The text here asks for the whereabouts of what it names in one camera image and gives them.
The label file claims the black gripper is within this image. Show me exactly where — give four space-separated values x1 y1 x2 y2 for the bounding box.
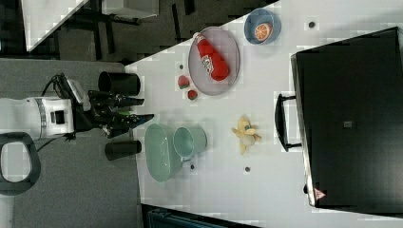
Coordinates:
75 90 154 139

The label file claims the yellow plush peeled banana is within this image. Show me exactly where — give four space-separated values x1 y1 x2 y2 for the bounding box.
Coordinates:
231 116 261 155

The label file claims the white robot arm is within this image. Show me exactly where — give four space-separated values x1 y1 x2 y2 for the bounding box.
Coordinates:
1 94 154 140

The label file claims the green mug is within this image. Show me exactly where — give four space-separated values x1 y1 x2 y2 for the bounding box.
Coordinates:
173 125 207 162

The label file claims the green marker pen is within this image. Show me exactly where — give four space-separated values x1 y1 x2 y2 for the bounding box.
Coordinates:
118 111 130 116

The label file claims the black cylinder cup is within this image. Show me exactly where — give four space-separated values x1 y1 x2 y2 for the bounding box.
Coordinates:
98 71 141 96

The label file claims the large red strawberry toy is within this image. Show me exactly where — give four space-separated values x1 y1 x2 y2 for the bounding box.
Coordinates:
178 75 190 89

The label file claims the green perforated colander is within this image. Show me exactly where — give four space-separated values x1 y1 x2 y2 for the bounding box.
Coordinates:
144 123 182 182

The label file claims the small red strawberry toy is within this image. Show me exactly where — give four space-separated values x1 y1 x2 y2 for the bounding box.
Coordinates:
187 89 198 101

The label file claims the red ketchup bottle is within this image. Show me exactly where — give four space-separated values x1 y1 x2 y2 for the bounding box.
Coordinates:
193 32 230 82

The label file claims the grey round plate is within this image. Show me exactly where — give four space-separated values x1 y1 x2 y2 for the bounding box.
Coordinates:
188 27 240 96

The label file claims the orange slice toy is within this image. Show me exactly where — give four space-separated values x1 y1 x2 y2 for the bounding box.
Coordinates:
255 23 273 42

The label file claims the blue bowl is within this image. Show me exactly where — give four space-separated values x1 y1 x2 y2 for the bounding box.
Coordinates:
244 9 281 45

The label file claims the black toaster oven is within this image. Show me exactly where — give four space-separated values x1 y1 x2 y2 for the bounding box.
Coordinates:
290 28 403 218

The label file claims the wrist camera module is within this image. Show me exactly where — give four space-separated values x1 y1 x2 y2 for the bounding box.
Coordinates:
67 79 91 111

